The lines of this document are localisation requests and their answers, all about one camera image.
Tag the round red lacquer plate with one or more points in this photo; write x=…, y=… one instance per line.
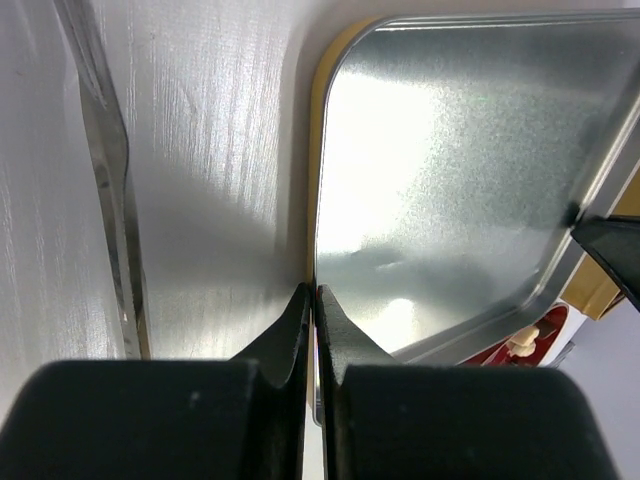
x=550, y=326

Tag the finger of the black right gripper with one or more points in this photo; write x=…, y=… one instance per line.
x=613, y=243

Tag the silver tin lid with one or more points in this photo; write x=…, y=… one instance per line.
x=455, y=155

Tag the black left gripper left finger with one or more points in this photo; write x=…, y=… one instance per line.
x=241, y=418

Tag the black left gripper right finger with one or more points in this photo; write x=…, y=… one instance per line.
x=387, y=420

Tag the metal tongs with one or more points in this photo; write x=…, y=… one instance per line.
x=109, y=152

